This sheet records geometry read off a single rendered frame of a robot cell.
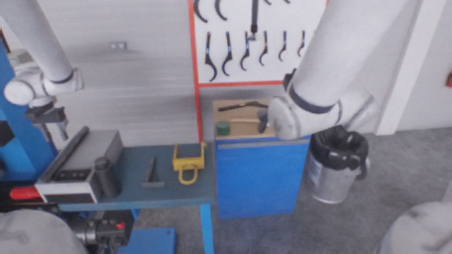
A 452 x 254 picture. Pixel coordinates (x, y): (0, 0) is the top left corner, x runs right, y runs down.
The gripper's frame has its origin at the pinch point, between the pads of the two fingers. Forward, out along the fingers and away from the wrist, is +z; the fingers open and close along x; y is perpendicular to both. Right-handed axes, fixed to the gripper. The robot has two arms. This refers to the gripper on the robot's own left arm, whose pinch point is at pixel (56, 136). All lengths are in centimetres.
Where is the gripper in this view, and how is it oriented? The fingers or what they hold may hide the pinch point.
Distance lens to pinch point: 125.7
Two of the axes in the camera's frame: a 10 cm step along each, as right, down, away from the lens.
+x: -10.0, 0.5, -0.7
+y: -0.8, -4.8, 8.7
